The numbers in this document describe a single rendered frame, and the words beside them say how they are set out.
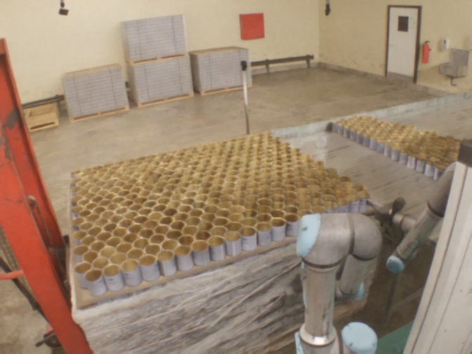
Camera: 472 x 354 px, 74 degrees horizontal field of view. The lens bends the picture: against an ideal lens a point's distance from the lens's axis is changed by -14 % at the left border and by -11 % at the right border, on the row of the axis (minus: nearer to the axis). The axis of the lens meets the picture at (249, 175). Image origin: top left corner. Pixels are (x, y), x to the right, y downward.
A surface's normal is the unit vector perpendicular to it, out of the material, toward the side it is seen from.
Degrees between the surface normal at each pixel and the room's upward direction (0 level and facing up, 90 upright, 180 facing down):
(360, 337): 8
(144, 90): 91
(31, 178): 90
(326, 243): 75
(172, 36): 91
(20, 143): 90
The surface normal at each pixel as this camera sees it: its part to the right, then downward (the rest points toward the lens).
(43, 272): 0.44, 0.37
